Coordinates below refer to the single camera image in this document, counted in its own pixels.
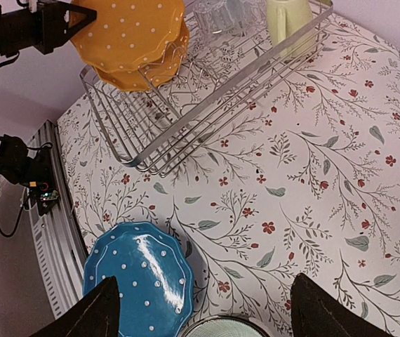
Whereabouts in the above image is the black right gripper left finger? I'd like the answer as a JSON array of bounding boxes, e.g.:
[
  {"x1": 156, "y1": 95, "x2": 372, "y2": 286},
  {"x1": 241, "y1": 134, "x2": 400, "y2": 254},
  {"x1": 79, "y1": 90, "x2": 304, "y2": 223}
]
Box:
[{"x1": 34, "y1": 276, "x2": 120, "y2": 337}]

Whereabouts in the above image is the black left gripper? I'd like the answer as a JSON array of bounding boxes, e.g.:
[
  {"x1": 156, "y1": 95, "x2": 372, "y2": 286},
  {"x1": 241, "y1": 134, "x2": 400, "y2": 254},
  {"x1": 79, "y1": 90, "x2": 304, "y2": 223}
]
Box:
[{"x1": 0, "y1": 1, "x2": 97, "y2": 68}]

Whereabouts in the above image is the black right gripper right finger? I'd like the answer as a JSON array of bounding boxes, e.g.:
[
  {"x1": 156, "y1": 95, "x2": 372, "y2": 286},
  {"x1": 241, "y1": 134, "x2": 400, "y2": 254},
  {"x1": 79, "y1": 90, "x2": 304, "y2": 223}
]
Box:
[{"x1": 291, "y1": 273, "x2": 389, "y2": 337}]

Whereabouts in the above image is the mustard yellow plate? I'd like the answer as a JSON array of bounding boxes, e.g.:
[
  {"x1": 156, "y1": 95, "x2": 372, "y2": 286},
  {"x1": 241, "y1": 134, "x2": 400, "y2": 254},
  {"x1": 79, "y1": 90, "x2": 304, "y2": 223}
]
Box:
[
  {"x1": 71, "y1": 0, "x2": 185, "y2": 73},
  {"x1": 94, "y1": 22, "x2": 189, "y2": 92}
]

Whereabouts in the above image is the blue bottom plate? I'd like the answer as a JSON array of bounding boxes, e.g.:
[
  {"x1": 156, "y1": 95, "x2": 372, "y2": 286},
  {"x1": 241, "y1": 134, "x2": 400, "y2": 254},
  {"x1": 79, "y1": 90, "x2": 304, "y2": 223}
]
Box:
[{"x1": 83, "y1": 222, "x2": 194, "y2": 336}]

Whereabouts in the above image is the teal ceramic bowl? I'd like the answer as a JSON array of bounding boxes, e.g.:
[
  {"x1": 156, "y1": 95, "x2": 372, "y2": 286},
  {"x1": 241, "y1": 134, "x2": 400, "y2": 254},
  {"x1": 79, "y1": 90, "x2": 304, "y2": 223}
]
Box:
[{"x1": 182, "y1": 315, "x2": 269, "y2": 337}]

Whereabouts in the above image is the clear drinking glass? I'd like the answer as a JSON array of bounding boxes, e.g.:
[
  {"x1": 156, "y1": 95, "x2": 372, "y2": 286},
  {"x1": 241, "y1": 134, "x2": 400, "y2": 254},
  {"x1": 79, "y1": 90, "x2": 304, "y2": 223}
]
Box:
[{"x1": 193, "y1": 0, "x2": 242, "y2": 34}]

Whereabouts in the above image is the pale green mug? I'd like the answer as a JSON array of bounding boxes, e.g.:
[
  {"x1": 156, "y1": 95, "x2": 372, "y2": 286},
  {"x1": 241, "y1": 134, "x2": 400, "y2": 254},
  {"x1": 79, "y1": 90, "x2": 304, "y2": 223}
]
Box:
[{"x1": 266, "y1": 0, "x2": 315, "y2": 60}]

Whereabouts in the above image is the aluminium front rail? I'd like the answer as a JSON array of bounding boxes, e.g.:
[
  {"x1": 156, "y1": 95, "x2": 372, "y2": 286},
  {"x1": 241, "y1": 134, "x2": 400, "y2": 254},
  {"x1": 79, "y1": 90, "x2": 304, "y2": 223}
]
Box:
[{"x1": 29, "y1": 121, "x2": 87, "y2": 319}]

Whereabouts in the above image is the wire dish rack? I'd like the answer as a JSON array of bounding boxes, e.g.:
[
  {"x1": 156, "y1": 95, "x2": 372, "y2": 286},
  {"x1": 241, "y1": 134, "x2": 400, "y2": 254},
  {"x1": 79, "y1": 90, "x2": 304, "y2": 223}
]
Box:
[{"x1": 80, "y1": 1, "x2": 333, "y2": 176}]

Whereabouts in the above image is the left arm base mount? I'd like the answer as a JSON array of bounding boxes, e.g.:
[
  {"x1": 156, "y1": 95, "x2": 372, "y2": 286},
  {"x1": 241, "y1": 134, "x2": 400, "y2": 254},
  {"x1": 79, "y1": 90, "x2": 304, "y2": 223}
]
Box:
[{"x1": 0, "y1": 134, "x2": 60, "y2": 238}]

